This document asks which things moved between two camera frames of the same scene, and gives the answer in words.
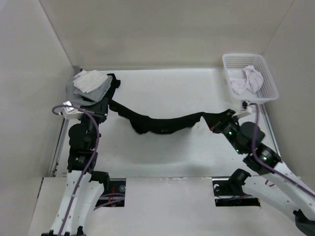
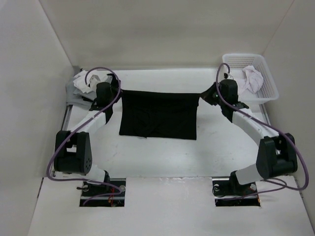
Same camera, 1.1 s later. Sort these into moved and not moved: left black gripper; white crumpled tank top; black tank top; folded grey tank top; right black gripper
Moved: right black gripper; left black gripper; black tank top
Not moved: folded grey tank top; white crumpled tank top
